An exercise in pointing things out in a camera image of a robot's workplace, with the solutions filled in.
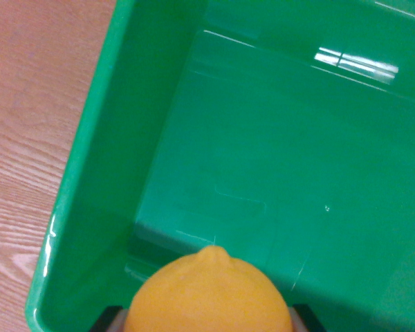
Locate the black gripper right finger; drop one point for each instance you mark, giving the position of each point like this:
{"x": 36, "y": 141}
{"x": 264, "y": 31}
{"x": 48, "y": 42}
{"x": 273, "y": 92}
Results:
{"x": 306, "y": 318}

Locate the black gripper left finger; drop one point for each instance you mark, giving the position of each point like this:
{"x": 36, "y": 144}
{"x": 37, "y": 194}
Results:
{"x": 109, "y": 320}

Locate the yellow lemon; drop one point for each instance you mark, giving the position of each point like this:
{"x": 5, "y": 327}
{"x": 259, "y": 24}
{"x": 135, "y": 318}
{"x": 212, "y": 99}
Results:
{"x": 209, "y": 297}

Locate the green plastic bin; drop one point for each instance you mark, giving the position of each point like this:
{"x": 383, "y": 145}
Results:
{"x": 263, "y": 138}

